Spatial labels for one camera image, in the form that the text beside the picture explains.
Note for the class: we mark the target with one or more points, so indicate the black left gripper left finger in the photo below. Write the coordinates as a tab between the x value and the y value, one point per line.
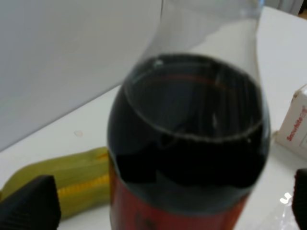
34	206

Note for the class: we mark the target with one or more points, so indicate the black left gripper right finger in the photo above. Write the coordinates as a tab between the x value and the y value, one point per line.
299	203

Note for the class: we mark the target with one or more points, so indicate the cola bottle red label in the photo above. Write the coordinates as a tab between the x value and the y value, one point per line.
189	131

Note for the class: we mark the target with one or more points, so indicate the corn cob with husk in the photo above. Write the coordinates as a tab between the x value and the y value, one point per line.
82	180

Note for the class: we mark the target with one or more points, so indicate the white cardboard box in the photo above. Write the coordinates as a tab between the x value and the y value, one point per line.
293	132

